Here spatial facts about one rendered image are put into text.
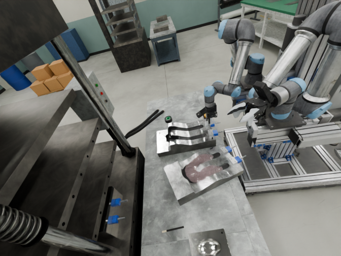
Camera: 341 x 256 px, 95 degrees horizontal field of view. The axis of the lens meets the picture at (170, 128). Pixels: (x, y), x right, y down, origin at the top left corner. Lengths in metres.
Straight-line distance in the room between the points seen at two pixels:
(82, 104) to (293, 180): 2.03
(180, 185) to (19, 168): 0.81
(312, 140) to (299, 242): 1.03
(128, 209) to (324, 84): 1.37
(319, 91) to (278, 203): 1.34
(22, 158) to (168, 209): 0.84
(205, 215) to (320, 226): 1.30
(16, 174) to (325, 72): 1.35
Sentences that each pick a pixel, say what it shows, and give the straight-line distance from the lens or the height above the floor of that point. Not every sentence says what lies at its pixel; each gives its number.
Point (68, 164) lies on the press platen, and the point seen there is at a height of 1.29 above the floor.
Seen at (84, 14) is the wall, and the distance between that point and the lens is 7.95.
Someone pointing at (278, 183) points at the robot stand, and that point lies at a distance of 1.98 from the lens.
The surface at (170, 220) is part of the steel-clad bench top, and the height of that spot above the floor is 0.80.
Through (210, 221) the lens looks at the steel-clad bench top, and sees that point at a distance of 1.14.
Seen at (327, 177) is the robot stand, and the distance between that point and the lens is 2.18.
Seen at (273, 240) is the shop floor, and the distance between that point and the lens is 2.01.
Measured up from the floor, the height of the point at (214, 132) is 0.90.
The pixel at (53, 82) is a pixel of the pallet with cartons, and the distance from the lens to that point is 5.74.
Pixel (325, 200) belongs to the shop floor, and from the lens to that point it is 2.32.
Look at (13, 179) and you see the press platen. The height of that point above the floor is 1.53.
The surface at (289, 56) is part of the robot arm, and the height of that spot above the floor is 1.51.
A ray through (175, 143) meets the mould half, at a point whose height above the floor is 0.93.
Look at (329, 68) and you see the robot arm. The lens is 1.05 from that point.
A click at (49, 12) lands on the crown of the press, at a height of 1.89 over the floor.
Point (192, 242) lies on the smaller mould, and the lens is 1.06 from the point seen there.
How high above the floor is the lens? 1.91
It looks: 44 degrees down
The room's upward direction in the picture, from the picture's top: 17 degrees counter-clockwise
